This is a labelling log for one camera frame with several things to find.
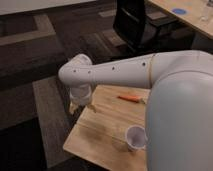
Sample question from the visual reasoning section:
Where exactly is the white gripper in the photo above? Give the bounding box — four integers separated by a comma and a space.
69, 85, 97, 115

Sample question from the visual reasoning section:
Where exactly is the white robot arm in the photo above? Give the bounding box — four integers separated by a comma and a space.
58, 50, 213, 171

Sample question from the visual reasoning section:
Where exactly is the orange marker pen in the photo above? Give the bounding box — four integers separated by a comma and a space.
118, 96, 145, 103

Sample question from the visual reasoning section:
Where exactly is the black office chair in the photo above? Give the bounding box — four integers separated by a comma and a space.
112, 0, 181, 54

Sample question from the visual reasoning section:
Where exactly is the blue round disc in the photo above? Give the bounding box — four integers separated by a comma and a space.
172, 8, 187, 15

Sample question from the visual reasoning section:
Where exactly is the wooden far table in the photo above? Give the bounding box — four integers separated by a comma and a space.
148, 0, 213, 39

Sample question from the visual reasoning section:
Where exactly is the clear glass on far table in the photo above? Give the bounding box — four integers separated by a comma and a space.
201, 0, 213, 21

